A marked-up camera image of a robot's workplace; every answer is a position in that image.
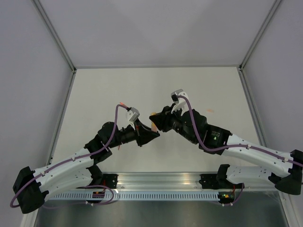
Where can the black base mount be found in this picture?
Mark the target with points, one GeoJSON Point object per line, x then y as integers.
{"type": "Point", "coordinates": [110, 180]}
{"type": "Point", "coordinates": [212, 181]}

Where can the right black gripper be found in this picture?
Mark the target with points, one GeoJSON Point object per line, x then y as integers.
{"type": "Point", "coordinates": [162, 119]}

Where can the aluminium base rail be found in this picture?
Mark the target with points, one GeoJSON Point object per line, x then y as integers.
{"type": "Point", "coordinates": [156, 180]}

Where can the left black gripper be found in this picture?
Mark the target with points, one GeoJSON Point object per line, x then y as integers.
{"type": "Point", "coordinates": [143, 134]}

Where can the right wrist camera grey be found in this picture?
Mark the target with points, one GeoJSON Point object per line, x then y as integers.
{"type": "Point", "coordinates": [180, 99]}

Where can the white slotted cable duct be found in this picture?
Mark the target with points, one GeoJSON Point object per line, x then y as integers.
{"type": "Point", "coordinates": [138, 196]}

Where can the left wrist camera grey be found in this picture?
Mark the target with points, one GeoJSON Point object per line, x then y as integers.
{"type": "Point", "coordinates": [132, 114]}

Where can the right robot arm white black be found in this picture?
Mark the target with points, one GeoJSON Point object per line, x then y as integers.
{"type": "Point", "coordinates": [284, 170]}

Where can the aluminium frame left post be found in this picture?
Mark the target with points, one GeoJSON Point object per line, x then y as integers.
{"type": "Point", "coordinates": [53, 33]}

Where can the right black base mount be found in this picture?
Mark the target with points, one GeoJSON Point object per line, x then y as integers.
{"type": "Point", "coordinates": [212, 181]}

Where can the aluminium frame right post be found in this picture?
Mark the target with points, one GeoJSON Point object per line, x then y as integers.
{"type": "Point", "coordinates": [264, 26]}

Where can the aluminium frame post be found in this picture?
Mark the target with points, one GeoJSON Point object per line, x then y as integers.
{"type": "Point", "coordinates": [53, 33]}
{"type": "Point", "coordinates": [264, 26]}

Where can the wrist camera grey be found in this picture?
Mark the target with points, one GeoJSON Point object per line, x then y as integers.
{"type": "Point", "coordinates": [180, 99]}
{"type": "Point", "coordinates": [132, 114]}

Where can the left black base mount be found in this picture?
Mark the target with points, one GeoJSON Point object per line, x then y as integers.
{"type": "Point", "coordinates": [110, 180]}

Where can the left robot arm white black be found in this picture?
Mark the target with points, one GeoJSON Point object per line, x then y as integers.
{"type": "Point", "coordinates": [33, 188]}

